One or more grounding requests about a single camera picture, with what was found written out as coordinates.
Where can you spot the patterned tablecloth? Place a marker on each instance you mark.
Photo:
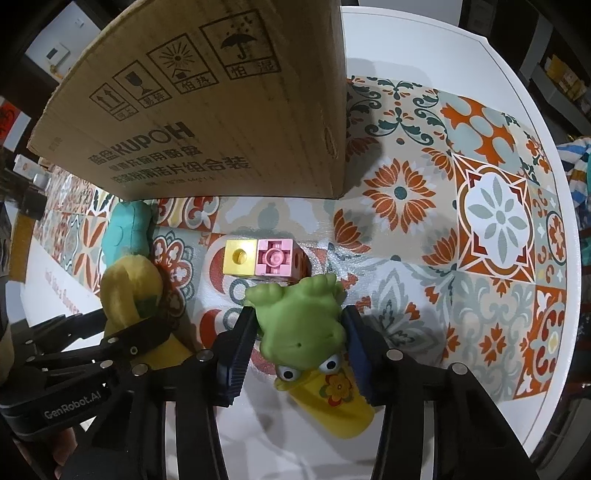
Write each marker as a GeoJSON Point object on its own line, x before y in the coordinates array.
{"type": "Point", "coordinates": [415, 194]}

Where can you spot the white low cabinet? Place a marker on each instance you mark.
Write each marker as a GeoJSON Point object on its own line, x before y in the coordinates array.
{"type": "Point", "coordinates": [547, 99]}

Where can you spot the yellow and teal plush toy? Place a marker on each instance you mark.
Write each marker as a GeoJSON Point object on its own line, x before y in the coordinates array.
{"type": "Point", "coordinates": [129, 286]}

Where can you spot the orange toy block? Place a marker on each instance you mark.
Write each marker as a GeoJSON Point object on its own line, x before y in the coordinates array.
{"type": "Point", "coordinates": [302, 266]}

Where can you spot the dark dried plant bunch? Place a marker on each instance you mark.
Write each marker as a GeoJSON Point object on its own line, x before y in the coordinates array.
{"type": "Point", "coordinates": [23, 198]}

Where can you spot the striped clothes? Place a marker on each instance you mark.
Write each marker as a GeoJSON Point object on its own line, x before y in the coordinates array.
{"type": "Point", "coordinates": [579, 161]}

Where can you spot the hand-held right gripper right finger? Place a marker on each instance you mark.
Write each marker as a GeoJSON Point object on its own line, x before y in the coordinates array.
{"type": "Point", "coordinates": [360, 360]}

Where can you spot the yellow paper box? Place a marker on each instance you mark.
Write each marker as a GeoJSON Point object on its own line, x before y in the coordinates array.
{"type": "Point", "coordinates": [572, 85]}
{"type": "Point", "coordinates": [556, 67]}

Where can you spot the yellow toy block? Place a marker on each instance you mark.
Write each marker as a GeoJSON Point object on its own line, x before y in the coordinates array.
{"type": "Point", "coordinates": [240, 256]}

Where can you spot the small white carton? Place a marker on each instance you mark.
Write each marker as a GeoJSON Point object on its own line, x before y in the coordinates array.
{"type": "Point", "coordinates": [30, 168]}

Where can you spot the green frog yellow cup toy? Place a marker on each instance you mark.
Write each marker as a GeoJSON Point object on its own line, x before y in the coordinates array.
{"type": "Point", "coordinates": [300, 323]}

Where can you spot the red and white wall poster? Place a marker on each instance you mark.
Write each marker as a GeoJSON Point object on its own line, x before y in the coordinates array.
{"type": "Point", "coordinates": [7, 120]}

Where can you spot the brown cardboard box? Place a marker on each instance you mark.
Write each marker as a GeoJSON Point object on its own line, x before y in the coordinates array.
{"type": "Point", "coordinates": [207, 92]}

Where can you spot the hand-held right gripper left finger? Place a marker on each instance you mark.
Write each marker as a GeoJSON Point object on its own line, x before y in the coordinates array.
{"type": "Point", "coordinates": [238, 355]}

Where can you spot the pink toy block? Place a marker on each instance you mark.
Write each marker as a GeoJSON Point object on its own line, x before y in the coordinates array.
{"type": "Point", "coordinates": [274, 258]}

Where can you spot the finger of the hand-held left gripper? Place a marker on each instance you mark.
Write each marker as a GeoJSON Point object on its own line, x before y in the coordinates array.
{"type": "Point", "coordinates": [60, 330]}
{"type": "Point", "coordinates": [134, 344]}

